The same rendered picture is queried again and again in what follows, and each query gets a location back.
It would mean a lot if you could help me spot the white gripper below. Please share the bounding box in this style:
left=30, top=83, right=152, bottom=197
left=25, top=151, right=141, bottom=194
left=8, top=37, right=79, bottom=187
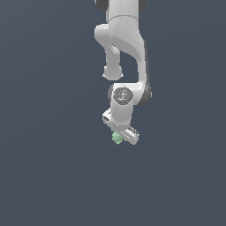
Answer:
left=102, top=108, right=140, bottom=146

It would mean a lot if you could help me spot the small green object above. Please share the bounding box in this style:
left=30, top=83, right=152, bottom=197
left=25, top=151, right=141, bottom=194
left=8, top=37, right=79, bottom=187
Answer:
left=111, top=131, right=124, bottom=146

